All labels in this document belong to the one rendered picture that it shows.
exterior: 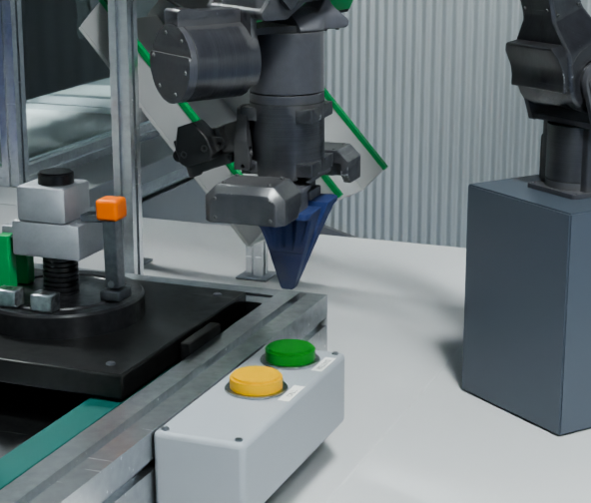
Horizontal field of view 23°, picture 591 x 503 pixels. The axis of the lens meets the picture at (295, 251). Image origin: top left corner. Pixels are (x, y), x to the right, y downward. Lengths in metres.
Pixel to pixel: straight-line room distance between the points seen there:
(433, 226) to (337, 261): 2.91
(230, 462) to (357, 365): 0.46
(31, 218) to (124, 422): 0.25
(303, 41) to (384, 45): 3.78
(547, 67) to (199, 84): 0.35
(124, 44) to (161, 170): 1.09
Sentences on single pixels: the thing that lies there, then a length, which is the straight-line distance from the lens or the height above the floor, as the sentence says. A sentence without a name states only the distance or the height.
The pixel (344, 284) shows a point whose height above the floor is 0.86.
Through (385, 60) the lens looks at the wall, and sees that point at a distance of 4.86.
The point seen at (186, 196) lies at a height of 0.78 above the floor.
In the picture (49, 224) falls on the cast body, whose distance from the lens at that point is 1.22.
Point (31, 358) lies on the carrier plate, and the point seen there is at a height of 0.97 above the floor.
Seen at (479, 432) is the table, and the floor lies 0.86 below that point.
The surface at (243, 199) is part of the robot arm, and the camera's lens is 1.04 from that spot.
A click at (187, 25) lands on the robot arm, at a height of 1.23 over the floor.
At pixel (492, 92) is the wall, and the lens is 4.42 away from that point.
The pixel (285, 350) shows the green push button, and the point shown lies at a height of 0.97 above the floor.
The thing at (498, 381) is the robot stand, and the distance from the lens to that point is 1.35.
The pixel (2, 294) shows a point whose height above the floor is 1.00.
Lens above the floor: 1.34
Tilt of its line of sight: 15 degrees down
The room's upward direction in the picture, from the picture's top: straight up
